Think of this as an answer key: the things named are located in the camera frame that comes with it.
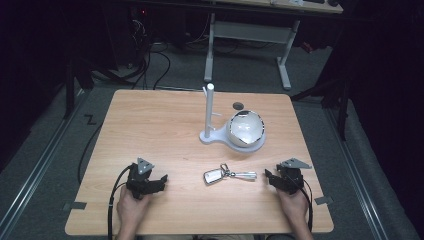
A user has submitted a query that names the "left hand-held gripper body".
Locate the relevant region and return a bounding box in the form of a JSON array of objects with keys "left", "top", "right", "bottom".
[{"left": 125, "top": 157, "right": 158, "bottom": 201}]

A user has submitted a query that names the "white round bowl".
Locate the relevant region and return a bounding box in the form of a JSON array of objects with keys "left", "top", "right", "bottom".
[{"left": 225, "top": 109, "right": 266, "bottom": 149}]

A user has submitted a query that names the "person's right hand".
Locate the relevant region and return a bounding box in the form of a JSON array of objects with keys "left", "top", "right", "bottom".
[{"left": 277, "top": 187, "right": 310, "bottom": 228}]

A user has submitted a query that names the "metal floor rail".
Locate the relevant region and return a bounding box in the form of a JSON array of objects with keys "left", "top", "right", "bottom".
[
  {"left": 0, "top": 87, "right": 90, "bottom": 238},
  {"left": 323, "top": 106, "right": 390, "bottom": 240}
]

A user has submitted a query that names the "silver keychain with white tag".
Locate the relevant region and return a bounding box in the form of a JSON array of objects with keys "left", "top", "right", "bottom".
[{"left": 202, "top": 162, "right": 258, "bottom": 186}]

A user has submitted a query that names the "person's left hand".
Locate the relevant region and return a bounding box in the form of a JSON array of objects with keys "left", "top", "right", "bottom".
[{"left": 116, "top": 185, "right": 153, "bottom": 232}]

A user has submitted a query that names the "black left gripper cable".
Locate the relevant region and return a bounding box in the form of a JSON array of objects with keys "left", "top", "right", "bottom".
[{"left": 106, "top": 164, "right": 134, "bottom": 240}]

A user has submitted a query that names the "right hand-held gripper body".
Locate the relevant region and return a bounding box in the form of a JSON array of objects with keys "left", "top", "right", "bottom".
[{"left": 275, "top": 157, "right": 313, "bottom": 196}]

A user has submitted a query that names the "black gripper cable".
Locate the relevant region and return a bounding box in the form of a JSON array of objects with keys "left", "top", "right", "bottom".
[
  {"left": 106, "top": 164, "right": 134, "bottom": 240},
  {"left": 286, "top": 173, "right": 315, "bottom": 233}
]

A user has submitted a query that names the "white stand with pole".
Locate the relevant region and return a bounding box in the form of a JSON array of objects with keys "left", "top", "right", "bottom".
[{"left": 198, "top": 82, "right": 267, "bottom": 154}]

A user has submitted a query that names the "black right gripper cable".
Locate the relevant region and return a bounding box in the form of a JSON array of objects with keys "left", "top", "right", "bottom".
[{"left": 286, "top": 173, "right": 315, "bottom": 233}]

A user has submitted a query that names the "black stand leg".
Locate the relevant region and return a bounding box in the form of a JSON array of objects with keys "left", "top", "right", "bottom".
[
  {"left": 290, "top": 74, "right": 352, "bottom": 142},
  {"left": 62, "top": 56, "right": 96, "bottom": 120}
]

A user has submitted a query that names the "black floor cable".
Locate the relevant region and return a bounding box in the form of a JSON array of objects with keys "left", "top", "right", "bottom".
[{"left": 76, "top": 121, "right": 105, "bottom": 185}]

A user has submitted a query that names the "bundle of black cables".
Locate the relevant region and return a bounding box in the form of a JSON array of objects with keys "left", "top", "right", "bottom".
[{"left": 89, "top": 18, "right": 172, "bottom": 91}]

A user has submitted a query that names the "grey tape piece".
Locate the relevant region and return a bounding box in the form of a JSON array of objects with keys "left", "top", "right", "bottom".
[
  {"left": 62, "top": 201, "right": 88, "bottom": 212},
  {"left": 313, "top": 195, "right": 334, "bottom": 206}
]

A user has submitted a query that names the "wooden desk with white legs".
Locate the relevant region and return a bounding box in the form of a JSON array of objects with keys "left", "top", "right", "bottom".
[{"left": 202, "top": 0, "right": 345, "bottom": 92}]

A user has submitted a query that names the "dark computer tower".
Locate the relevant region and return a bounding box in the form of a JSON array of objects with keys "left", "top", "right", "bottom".
[{"left": 127, "top": 4, "right": 153, "bottom": 69}]

